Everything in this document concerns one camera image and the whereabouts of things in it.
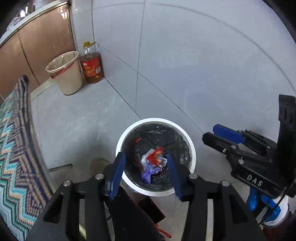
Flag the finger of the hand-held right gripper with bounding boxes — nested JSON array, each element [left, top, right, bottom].
[[213, 124, 277, 155], [202, 132, 246, 166]]

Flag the dark red box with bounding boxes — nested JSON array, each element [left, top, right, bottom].
[[136, 196, 166, 223]]

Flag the beige plastic trash bin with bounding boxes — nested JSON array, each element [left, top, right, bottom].
[[45, 51, 84, 95]]

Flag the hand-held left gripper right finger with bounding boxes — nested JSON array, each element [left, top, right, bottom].
[[166, 153, 266, 241]]

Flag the white round trash bin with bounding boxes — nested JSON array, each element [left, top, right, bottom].
[[115, 118, 197, 197]]

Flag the black cable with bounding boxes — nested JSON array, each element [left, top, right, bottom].
[[261, 185, 290, 224]]

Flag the brown kitchen base cabinet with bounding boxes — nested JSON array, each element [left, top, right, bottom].
[[0, 0, 77, 100]]

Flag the cooking oil bottle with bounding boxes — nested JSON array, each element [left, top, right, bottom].
[[80, 41, 105, 84]]

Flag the clear plastic bag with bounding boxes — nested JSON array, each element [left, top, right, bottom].
[[141, 148, 167, 168]]

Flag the person's right forearm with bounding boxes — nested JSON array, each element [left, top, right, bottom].
[[262, 215, 293, 241]]

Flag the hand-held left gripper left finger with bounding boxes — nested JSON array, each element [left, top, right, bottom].
[[26, 152, 127, 241]]

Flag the zigzag patterned tablecloth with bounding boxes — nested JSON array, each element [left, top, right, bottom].
[[0, 75, 54, 241]]

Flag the person's right hand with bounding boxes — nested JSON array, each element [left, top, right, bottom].
[[246, 186, 290, 227]]

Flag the purple wrapper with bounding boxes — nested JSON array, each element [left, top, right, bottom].
[[141, 163, 162, 184]]

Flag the red snack wrapper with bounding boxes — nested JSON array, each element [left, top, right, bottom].
[[151, 147, 168, 163]]

